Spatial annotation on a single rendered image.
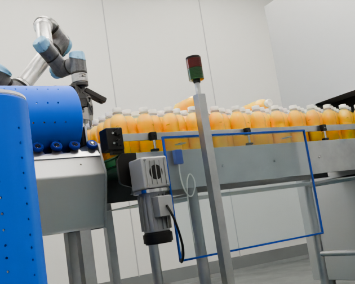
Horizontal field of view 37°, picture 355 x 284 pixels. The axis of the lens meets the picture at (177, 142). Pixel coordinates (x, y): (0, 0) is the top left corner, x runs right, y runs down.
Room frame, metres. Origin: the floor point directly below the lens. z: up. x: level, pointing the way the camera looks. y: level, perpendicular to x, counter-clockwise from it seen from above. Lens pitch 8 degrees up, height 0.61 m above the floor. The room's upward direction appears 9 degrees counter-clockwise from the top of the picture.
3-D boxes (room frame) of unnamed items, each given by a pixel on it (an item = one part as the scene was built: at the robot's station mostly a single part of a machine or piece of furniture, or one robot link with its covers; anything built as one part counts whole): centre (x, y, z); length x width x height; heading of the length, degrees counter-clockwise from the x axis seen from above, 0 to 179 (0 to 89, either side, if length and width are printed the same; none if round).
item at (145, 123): (2.26, 0.12, 0.99); 0.07 x 0.07 x 0.19
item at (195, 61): (2.14, -0.11, 1.23); 0.06 x 0.06 x 0.04
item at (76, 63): (2.42, 0.41, 1.40); 0.09 x 0.08 x 0.11; 59
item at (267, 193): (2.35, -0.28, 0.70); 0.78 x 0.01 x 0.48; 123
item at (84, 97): (2.42, 0.41, 1.24); 0.09 x 0.08 x 0.12; 123
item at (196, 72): (2.14, -0.11, 1.18); 0.06 x 0.06 x 0.05
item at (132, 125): (2.25, 0.20, 0.99); 0.07 x 0.07 x 0.19
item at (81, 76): (2.42, 0.41, 1.32); 0.08 x 0.08 x 0.05
